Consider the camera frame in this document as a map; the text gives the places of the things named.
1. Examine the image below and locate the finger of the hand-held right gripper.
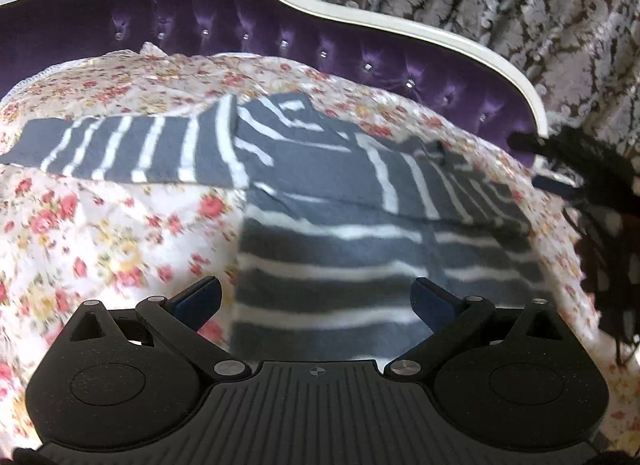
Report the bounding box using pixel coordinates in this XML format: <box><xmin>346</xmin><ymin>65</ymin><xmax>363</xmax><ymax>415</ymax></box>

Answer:
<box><xmin>531</xmin><ymin>174</ymin><xmax>587</xmax><ymax>202</ymax></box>
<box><xmin>509</xmin><ymin>132</ymin><xmax>557</xmax><ymax>154</ymax></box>

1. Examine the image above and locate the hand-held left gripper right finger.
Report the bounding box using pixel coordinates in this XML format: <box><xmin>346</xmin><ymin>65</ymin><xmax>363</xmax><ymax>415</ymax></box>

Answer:
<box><xmin>384</xmin><ymin>277</ymin><xmax>572</xmax><ymax>379</ymax></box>

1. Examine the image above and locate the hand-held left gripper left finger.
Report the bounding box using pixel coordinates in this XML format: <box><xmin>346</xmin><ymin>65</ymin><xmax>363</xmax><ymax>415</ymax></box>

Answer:
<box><xmin>69</xmin><ymin>275</ymin><xmax>252</xmax><ymax>381</ymax></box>

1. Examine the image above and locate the grey white striped sweater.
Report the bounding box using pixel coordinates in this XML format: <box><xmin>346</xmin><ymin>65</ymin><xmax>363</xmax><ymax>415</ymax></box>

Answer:
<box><xmin>0</xmin><ymin>92</ymin><xmax>551</xmax><ymax>362</ymax></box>

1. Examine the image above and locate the floral bedspread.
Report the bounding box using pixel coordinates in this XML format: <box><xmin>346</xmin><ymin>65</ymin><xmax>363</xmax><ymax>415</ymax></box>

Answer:
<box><xmin>0</xmin><ymin>42</ymin><xmax>640</xmax><ymax>452</ymax></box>

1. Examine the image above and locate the brown damask curtain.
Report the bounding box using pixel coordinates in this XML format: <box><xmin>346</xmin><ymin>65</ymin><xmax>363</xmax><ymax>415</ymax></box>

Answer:
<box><xmin>269</xmin><ymin>0</ymin><xmax>640</xmax><ymax>158</ymax></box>

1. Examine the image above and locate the purple tufted headboard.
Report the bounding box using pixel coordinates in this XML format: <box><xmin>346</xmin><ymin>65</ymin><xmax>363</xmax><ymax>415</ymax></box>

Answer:
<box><xmin>0</xmin><ymin>0</ymin><xmax>552</xmax><ymax>172</ymax></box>

